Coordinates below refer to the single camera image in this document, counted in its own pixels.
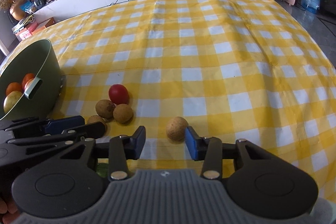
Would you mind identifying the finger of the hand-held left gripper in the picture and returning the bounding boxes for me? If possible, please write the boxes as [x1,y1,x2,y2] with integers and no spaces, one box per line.
[0,121,106,153]
[0,115,85,138]

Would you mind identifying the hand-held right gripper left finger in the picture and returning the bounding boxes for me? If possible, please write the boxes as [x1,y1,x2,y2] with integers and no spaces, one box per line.
[60,125,146,180]

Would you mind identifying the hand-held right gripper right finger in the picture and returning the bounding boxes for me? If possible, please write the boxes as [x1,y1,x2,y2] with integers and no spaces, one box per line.
[185,126,266,179]

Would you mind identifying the green cucumber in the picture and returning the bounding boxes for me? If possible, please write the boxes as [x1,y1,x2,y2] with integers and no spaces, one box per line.
[96,163,110,178]

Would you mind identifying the red cherry tomato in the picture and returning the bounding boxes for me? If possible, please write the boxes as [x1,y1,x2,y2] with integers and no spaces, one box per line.
[109,84,130,105]

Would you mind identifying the yellow-green pear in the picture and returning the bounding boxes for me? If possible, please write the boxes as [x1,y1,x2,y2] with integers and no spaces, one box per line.
[3,91,24,114]

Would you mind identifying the orange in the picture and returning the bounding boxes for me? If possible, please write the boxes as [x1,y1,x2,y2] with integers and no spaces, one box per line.
[6,82,23,96]
[21,73,35,84]

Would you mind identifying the green bowl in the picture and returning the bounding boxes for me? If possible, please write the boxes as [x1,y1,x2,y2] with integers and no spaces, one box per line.
[0,39,67,121]

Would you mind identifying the person's left hand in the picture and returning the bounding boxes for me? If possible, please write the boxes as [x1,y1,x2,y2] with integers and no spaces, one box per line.
[0,197,19,224]

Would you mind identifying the yellow checked tablecloth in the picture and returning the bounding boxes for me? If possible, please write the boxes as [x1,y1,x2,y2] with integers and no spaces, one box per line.
[0,0,336,210]

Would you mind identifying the stack of orange boxes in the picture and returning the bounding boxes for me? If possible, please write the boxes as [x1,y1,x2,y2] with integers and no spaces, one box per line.
[14,18,56,42]

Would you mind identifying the blue snack bag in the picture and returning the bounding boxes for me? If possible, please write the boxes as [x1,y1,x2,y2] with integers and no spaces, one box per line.
[20,2,35,15]

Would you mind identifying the gold vase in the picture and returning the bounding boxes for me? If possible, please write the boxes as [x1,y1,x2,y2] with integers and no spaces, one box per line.
[10,0,27,21]

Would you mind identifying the dried flowers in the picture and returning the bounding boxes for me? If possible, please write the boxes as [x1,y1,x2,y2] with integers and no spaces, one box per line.
[0,0,14,11]

